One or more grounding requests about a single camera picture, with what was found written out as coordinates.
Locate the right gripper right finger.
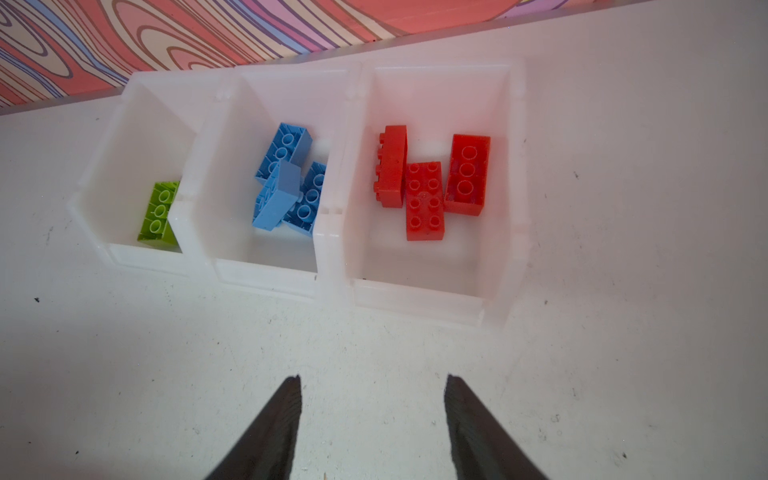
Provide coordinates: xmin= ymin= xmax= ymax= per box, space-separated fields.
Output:
xmin=444 ymin=375 xmax=546 ymax=480

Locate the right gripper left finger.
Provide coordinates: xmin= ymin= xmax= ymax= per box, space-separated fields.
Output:
xmin=207 ymin=375 xmax=302 ymax=480

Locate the blue lego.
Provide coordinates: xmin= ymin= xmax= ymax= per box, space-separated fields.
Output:
xmin=283 ymin=162 xmax=326 ymax=237
xmin=252 ymin=161 xmax=301 ymax=231
xmin=255 ymin=123 xmax=312 ymax=184

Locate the green lego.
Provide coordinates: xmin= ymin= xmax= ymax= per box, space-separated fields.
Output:
xmin=137 ymin=181 xmax=180 ymax=251

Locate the red lego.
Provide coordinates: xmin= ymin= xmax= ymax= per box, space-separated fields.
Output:
xmin=405 ymin=161 xmax=445 ymax=241
xmin=444 ymin=134 xmax=491 ymax=216
xmin=373 ymin=125 xmax=408 ymax=208

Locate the right white plastic bin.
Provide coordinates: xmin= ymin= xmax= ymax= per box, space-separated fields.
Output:
xmin=314 ymin=57 xmax=531 ymax=326

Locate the white plastic bin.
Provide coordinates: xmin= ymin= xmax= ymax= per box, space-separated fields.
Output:
xmin=314 ymin=57 xmax=531 ymax=326
xmin=69 ymin=68 xmax=234 ymax=277
xmin=174 ymin=64 xmax=361 ymax=303

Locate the middle white plastic bin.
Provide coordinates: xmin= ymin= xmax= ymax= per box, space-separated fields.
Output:
xmin=174 ymin=64 xmax=361 ymax=303

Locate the left white plastic bin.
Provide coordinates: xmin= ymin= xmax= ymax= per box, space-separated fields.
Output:
xmin=69 ymin=68 xmax=234 ymax=277

